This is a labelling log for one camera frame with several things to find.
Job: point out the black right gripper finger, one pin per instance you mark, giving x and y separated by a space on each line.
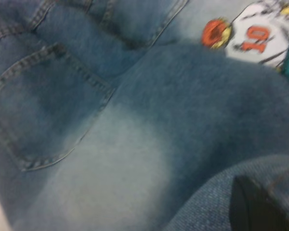
253 209

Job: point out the blue denim shorts basketball print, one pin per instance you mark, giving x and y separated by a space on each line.
135 120

